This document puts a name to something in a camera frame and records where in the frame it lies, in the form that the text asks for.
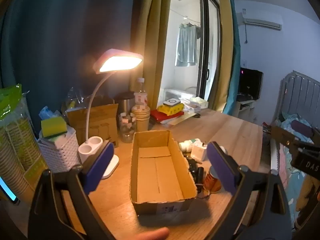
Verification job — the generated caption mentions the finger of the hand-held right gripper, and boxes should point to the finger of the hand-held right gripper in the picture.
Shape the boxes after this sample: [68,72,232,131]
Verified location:
[291,119,315,138]
[265,124,300,149]

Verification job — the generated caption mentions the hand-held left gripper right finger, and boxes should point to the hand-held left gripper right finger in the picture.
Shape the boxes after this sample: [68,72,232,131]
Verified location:
[206,141,293,240]

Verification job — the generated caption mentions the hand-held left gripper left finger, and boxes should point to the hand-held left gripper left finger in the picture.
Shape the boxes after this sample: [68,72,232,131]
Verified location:
[27,140,118,240]

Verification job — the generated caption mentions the red metal can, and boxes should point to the red metal can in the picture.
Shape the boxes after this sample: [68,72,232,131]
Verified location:
[204,166,223,193]

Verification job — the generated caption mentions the dark strap wristwatch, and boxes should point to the dark strap wristwatch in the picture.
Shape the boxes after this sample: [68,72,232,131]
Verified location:
[192,166,207,193]

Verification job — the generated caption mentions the white pill bottle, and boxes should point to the white pill bottle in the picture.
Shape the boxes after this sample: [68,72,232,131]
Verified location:
[179,139,202,153]

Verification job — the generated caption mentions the brown cardboard box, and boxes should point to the brown cardboard box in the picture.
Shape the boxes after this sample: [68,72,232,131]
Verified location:
[130,130,198,215]

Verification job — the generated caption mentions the person's left hand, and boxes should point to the person's left hand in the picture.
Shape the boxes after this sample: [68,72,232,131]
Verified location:
[126,227,170,240]

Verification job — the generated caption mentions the white desk lamp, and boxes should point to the white desk lamp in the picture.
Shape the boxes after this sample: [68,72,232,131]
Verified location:
[78,49,144,179]

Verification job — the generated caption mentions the teal printed blanket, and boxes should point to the teal printed blanket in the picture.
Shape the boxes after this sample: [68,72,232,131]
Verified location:
[279,112,320,213]

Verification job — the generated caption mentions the grey bed headboard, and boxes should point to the grey bed headboard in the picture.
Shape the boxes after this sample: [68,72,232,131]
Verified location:
[274,70,320,128]

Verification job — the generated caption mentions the white woven plastic basket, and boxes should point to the white woven plastic basket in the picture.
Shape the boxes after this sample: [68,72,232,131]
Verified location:
[37,127,82,174]

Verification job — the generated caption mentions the brown lamp carton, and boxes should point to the brown lamp carton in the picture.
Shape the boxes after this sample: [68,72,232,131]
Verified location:
[67,104,119,148]

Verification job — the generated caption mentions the white television stand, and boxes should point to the white television stand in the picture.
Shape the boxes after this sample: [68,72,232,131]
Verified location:
[236,99,258,118]

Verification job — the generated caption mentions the floral glass jar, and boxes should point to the floral glass jar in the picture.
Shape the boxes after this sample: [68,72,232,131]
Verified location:
[119,112,137,143]

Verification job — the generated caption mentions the white cleaning pads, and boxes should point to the white cleaning pads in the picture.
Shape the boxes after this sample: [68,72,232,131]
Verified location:
[41,134,75,145]

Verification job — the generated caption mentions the yellow green sponge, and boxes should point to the yellow green sponge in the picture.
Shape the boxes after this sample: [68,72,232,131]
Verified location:
[41,116,68,138]

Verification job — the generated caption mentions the stack of brown paper cups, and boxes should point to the stack of brown paper cups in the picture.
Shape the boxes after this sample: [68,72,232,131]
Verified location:
[131,105,151,133]

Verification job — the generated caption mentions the black television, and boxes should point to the black television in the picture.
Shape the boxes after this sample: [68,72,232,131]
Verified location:
[237,67,264,100]

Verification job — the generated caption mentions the clear plastic folder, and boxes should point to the clear plastic folder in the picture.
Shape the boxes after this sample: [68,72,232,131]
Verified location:
[160,112,198,125]

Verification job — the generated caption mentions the white carton box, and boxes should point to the white carton box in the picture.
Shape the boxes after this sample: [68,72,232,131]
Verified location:
[184,102,202,113]

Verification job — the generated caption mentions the stainless steel thermos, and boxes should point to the stainless steel thermos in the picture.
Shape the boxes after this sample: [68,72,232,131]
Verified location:
[115,92,135,120]

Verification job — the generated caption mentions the clear plastic bag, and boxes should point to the clear plastic bag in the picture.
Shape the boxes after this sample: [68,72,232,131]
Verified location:
[61,87,105,110]

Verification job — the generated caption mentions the blue plastic packet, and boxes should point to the blue plastic packet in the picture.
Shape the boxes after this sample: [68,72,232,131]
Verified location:
[39,106,57,120]

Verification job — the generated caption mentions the red book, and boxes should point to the red book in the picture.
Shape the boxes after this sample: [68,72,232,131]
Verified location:
[150,110,184,123]

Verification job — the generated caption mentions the teal curtain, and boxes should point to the teal curtain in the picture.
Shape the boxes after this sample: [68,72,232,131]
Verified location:
[222,0,242,117]
[0,0,140,130]

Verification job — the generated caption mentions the clear plastic water bottle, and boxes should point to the clear plastic water bottle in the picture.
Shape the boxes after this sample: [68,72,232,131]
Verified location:
[134,78,148,110]

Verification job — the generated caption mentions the green paper cup package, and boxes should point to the green paper cup package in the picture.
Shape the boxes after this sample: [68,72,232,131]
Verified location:
[0,84,48,200]

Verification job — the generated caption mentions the smartphone with lit screen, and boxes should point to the smartphone with lit screen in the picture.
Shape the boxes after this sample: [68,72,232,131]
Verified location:
[0,176,20,204]

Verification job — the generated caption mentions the yellow curtain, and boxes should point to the yellow curtain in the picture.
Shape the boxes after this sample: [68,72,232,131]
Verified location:
[130,0,173,110]
[215,0,238,113]

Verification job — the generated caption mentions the white air conditioner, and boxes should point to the white air conditioner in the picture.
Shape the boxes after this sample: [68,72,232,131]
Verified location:
[237,12,283,30]

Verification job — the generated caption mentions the hanging shirt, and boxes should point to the hanging shirt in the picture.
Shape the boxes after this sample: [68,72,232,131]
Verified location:
[175,22,202,67]

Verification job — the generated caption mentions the black sliding door frame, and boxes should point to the black sliding door frame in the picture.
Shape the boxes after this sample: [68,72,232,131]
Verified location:
[199,0,222,109]

